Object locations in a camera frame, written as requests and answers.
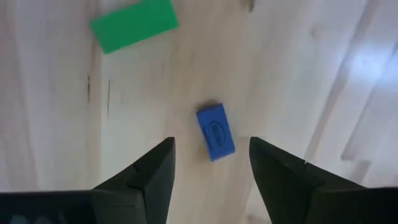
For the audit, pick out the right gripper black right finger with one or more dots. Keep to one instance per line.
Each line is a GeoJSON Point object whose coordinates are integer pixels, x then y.
{"type": "Point", "coordinates": [289, 186]}

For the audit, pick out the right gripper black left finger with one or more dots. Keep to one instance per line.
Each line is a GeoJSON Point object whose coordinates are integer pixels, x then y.
{"type": "Point", "coordinates": [152, 186]}

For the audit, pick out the blue eraser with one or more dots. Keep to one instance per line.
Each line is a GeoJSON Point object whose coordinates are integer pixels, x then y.
{"type": "Point", "coordinates": [216, 132]}

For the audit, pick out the green eraser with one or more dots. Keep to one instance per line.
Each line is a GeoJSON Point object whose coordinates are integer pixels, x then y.
{"type": "Point", "coordinates": [133, 26]}

